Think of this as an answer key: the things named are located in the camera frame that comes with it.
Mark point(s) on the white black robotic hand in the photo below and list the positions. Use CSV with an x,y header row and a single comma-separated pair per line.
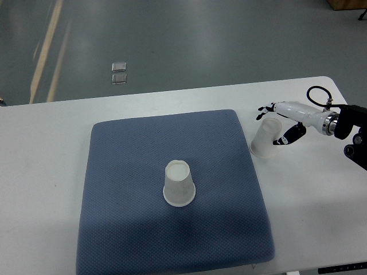
x,y
304,116

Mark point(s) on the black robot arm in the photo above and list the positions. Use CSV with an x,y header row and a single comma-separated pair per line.
x,y
351,124

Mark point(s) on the blue quilted cushion mat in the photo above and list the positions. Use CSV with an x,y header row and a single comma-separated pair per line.
x,y
127,227

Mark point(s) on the black table control panel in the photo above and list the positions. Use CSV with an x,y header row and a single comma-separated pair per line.
x,y
342,268

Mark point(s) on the black tripod leg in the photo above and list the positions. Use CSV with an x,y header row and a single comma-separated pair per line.
x,y
361,17

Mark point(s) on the white paper cup on mat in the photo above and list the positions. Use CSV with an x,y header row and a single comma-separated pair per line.
x,y
179,189

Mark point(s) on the brown wooden box corner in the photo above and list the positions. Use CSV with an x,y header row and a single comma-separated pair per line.
x,y
339,5

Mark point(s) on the upper metal floor plate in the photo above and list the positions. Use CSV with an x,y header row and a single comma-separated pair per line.
x,y
119,66

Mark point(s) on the white paper cup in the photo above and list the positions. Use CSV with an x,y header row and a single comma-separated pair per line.
x,y
262,144
179,189

